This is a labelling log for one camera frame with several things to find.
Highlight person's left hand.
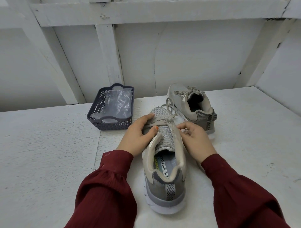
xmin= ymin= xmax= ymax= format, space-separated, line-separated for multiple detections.
xmin=116 ymin=113 xmax=160 ymax=158

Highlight person's right hand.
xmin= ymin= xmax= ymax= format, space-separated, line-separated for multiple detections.
xmin=177 ymin=122 xmax=218 ymax=165

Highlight grey mesh shoe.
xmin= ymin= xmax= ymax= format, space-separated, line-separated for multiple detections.
xmin=141 ymin=106 xmax=188 ymax=215
xmin=167 ymin=83 xmax=218 ymax=140

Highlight clear plastic bag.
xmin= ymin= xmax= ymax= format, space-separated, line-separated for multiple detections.
xmin=94 ymin=88 xmax=133 ymax=120

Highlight grey shoelace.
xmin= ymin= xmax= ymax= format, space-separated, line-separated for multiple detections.
xmin=173 ymin=87 xmax=200 ymax=101
xmin=143 ymin=98 xmax=190 ymax=137

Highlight person's right forearm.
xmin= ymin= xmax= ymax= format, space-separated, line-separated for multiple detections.
xmin=201 ymin=153 xmax=291 ymax=228

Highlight person's left forearm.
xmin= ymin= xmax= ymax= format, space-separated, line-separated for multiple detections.
xmin=64 ymin=149 xmax=138 ymax=228

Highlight dark plastic lattice basket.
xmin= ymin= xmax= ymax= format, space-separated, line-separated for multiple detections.
xmin=86 ymin=83 xmax=135 ymax=131

